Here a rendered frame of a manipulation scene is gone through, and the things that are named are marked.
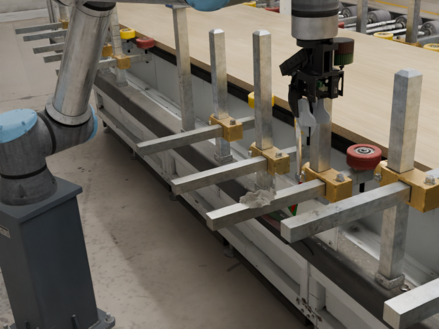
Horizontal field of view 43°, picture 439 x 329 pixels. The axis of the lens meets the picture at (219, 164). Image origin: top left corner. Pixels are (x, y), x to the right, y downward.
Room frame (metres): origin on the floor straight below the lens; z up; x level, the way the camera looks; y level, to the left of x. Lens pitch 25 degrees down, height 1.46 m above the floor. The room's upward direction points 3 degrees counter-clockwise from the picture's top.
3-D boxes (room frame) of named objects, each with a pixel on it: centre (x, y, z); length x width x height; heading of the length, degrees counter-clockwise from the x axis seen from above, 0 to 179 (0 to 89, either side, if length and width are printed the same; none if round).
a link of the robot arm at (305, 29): (1.10, -0.20, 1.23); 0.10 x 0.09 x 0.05; 116
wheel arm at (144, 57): (2.47, 0.48, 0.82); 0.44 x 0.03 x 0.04; 116
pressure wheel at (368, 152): (1.21, -0.34, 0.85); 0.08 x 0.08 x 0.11
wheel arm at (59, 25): (3.37, 0.93, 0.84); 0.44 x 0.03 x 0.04; 116
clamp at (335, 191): (1.18, -0.25, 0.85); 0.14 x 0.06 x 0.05; 26
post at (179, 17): (1.88, 0.10, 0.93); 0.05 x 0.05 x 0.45; 26
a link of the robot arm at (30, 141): (1.70, 0.64, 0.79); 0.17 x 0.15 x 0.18; 135
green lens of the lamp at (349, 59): (1.22, -0.28, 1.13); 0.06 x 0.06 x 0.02
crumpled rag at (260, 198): (1.08, -0.08, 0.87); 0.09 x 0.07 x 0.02; 116
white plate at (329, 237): (1.21, -0.20, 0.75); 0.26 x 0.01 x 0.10; 26
